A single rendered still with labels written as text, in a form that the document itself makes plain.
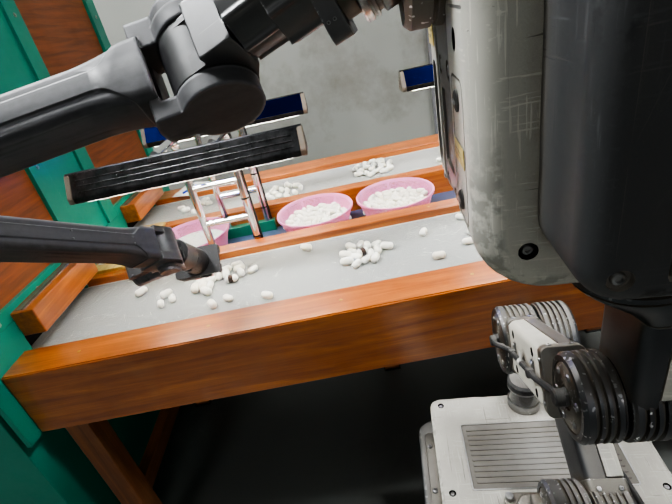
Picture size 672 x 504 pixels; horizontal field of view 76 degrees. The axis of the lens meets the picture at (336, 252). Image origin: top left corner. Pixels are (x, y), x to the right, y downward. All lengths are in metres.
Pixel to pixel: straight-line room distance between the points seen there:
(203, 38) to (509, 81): 0.23
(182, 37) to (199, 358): 0.77
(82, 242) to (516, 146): 0.59
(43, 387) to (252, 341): 0.50
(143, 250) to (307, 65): 2.38
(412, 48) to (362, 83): 0.37
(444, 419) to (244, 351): 0.49
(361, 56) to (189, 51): 2.60
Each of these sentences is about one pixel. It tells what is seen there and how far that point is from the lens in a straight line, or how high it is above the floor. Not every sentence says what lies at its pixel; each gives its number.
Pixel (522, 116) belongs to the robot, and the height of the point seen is 1.25.
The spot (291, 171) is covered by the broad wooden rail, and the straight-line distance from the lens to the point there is 1.96.
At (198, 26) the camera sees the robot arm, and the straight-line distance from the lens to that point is 0.40.
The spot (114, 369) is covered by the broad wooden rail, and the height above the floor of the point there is 0.73.
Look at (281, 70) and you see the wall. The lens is 3.05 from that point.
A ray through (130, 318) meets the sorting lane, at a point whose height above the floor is 0.74.
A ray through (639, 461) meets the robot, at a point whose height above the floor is 0.47.
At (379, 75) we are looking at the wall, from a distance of 2.99.
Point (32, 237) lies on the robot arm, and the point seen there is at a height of 1.15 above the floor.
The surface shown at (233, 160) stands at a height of 1.07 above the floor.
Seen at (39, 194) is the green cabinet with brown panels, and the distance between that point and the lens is 1.51.
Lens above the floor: 1.32
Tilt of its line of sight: 28 degrees down
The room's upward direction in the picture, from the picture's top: 13 degrees counter-clockwise
